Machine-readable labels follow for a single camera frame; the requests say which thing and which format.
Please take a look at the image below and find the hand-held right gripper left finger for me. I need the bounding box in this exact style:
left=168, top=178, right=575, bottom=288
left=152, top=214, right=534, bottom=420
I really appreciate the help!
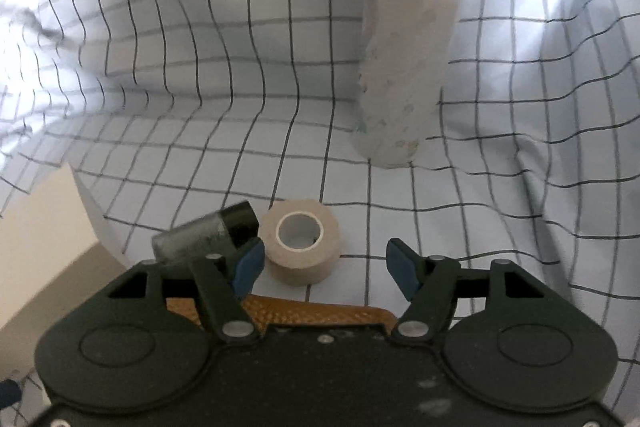
left=106, top=238, right=266, bottom=346

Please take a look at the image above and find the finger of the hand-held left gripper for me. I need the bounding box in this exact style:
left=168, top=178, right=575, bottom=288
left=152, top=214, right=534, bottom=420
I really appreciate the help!
left=0, top=377, right=24, bottom=408

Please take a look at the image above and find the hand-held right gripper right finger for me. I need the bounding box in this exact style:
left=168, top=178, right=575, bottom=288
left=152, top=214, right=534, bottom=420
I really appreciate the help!
left=384, top=237, right=544, bottom=341

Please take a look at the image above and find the dark grey cylinder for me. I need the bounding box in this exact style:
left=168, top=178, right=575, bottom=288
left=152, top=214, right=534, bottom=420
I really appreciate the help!
left=151, top=201, right=261, bottom=266

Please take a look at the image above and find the beige tape roll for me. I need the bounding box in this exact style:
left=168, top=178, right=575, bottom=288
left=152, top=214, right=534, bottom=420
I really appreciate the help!
left=258, top=199, right=341, bottom=287

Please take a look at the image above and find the brown flat case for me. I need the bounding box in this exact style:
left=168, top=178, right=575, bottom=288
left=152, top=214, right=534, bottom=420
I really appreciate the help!
left=164, top=292, right=401, bottom=329

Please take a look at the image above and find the white cardboard box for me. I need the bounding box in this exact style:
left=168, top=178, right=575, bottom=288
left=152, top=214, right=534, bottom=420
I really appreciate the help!
left=0, top=163, right=137, bottom=361

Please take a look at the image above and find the white bottle with purple lid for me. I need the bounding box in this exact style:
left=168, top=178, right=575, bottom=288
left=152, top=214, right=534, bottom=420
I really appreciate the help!
left=349, top=0, right=474, bottom=170

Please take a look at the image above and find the checked light blue cloth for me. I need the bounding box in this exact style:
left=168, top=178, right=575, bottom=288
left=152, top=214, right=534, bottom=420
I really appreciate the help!
left=0, top=0, right=640, bottom=427

